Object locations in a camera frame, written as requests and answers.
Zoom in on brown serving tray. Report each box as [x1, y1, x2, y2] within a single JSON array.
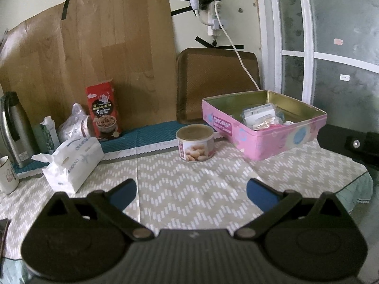
[[177, 47, 262, 125]]

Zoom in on green quilted table cover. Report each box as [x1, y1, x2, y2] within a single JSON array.
[[340, 170, 374, 214]]

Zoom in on white window frame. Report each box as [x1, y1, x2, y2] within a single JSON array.
[[255, 0, 379, 125]]

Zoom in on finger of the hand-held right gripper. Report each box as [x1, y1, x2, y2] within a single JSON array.
[[317, 125, 379, 172]]

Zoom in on steel thermos flask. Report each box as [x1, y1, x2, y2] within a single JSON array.
[[0, 91, 34, 169]]

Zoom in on white tissue pack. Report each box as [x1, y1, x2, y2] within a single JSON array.
[[31, 138, 105, 194]]

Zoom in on white wall outlet adapter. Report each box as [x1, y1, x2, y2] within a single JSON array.
[[207, 1, 228, 38]]

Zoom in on white mug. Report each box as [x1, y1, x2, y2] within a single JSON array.
[[0, 155, 20, 195]]

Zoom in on pink tin box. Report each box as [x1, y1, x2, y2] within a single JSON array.
[[202, 90, 328, 161]]

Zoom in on beige chevron tablecloth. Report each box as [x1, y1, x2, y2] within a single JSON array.
[[0, 136, 368, 258]]

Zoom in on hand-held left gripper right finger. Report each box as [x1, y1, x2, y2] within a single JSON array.
[[235, 178, 350, 240]]

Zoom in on white power cable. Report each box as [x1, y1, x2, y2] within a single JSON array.
[[215, 3, 262, 91]]

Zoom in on small green white carton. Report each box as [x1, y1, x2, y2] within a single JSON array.
[[34, 116, 60, 155]]

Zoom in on large cardboard sheet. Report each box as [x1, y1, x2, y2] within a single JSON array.
[[0, 0, 178, 132]]

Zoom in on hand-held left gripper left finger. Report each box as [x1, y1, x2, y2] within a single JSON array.
[[38, 179, 154, 241]]

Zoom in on clear plastic bag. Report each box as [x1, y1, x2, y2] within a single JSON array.
[[57, 103, 95, 142]]

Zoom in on round nut can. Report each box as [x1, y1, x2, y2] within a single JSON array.
[[176, 125, 215, 163]]

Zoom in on teal textured mat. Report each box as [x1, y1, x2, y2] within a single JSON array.
[[12, 120, 228, 178]]

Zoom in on red cereal box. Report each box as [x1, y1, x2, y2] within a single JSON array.
[[86, 78, 122, 141]]

